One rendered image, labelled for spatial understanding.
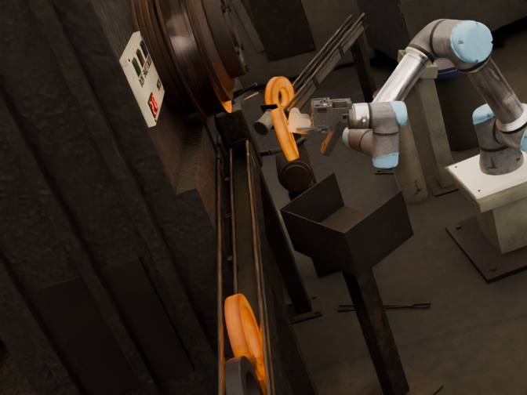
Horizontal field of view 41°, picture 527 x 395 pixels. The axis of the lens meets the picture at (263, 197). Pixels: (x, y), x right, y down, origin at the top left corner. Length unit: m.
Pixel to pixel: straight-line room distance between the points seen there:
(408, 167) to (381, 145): 0.99
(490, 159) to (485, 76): 0.42
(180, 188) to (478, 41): 0.96
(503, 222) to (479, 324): 0.40
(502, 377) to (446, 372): 0.17
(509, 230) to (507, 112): 0.50
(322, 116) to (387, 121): 0.18
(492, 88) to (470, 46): 0.19
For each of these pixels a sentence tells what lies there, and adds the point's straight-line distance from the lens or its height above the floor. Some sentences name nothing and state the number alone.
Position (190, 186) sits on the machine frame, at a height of 0.87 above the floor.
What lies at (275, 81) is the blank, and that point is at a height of 0.78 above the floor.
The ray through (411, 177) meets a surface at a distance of 3.07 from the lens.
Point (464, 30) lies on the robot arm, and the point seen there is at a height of 0.92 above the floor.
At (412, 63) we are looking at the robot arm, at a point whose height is 0.84.
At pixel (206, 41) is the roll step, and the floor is 1.15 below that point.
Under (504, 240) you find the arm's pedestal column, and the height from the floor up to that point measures 0.08.
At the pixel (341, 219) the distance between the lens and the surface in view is 1.97.
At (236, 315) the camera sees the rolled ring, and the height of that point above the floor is 0.78.
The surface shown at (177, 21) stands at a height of 1.23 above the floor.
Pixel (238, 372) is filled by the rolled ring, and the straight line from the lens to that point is 1.33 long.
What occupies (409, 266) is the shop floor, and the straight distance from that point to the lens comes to 2.76.
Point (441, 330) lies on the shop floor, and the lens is 2.45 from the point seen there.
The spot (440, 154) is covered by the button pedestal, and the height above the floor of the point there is 0.17.
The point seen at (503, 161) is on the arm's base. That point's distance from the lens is 2.55.
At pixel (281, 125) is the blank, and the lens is 1.98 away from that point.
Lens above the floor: 1.60
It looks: 26 degrees down
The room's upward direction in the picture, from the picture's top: 21 degrees counter-clockwise
